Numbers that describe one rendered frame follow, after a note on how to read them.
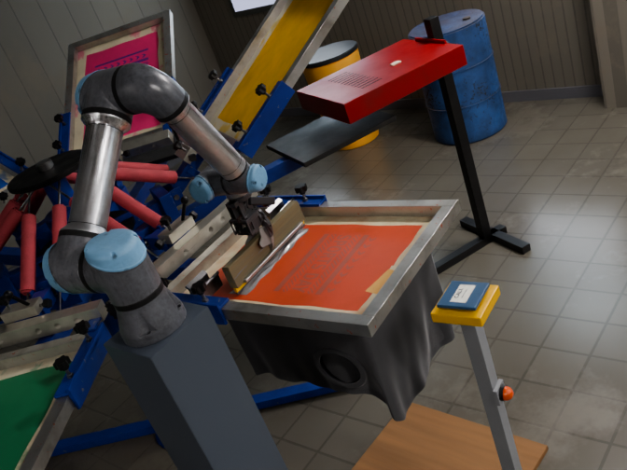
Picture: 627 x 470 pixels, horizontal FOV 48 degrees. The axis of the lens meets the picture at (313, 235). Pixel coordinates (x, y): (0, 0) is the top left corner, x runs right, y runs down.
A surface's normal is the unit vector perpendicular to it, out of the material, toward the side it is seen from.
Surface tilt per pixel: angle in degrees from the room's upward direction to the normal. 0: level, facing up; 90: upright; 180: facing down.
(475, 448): 0
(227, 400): 90
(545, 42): 90
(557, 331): 0
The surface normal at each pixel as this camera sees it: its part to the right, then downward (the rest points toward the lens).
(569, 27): -0.58, 0.55
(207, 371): 0.75, 0.07
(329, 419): -0.32, -0.83
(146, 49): -0.29, -0.45
